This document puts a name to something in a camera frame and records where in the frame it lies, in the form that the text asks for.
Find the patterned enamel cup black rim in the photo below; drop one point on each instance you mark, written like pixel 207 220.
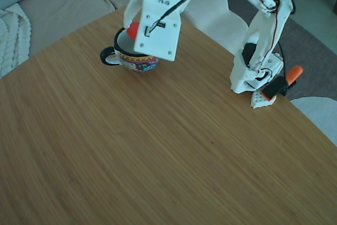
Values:
pixel 137 64

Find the white fabric chair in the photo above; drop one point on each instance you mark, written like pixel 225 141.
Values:
pixel 210 24
pixel 321 117

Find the beige sofa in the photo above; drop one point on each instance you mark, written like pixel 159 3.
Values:
pixel 79 3

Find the grey rug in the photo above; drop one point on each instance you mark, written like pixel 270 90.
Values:
pixel 242 11

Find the white knitted blanket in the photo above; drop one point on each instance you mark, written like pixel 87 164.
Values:
pixel 13 38

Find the orange and black clamp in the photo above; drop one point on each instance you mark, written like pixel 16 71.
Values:
pixel 295 73

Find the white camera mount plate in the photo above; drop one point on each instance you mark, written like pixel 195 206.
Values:
pixel 158 46

